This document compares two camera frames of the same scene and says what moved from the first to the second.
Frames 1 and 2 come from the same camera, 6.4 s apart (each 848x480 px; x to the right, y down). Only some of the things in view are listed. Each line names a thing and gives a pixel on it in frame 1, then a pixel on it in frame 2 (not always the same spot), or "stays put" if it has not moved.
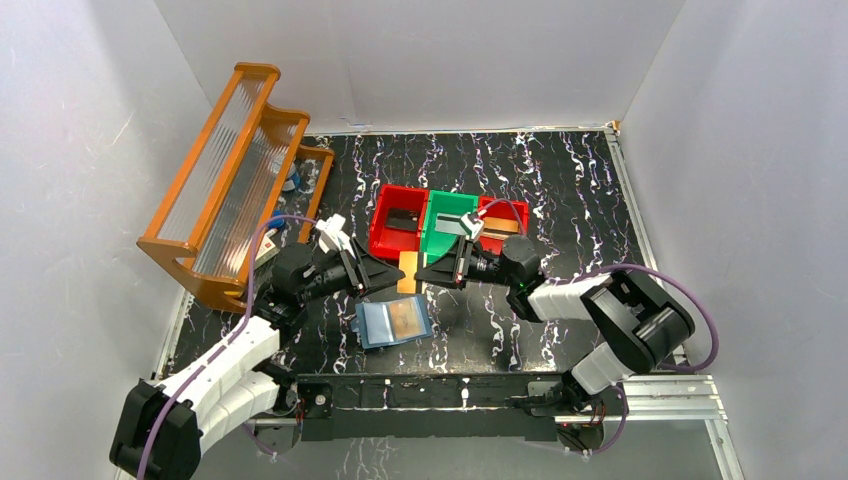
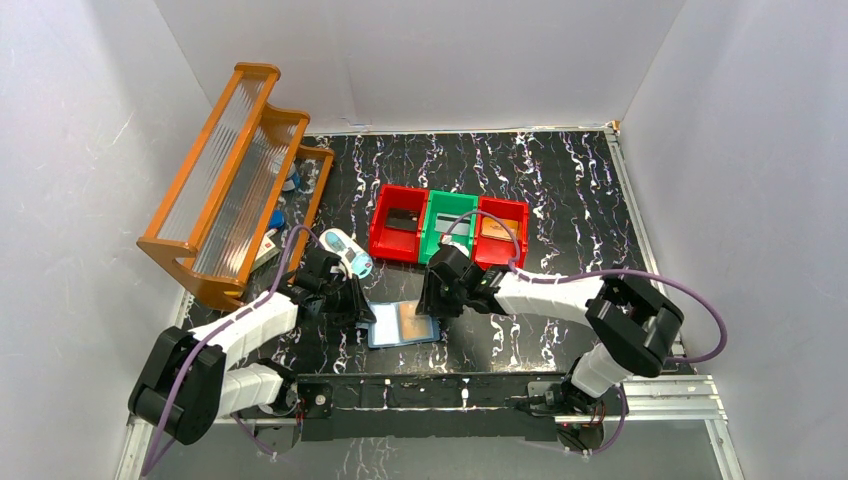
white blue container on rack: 292,180 stays put
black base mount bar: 341,406 stays put
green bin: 436,244 stays put
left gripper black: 358,273 → 351,296
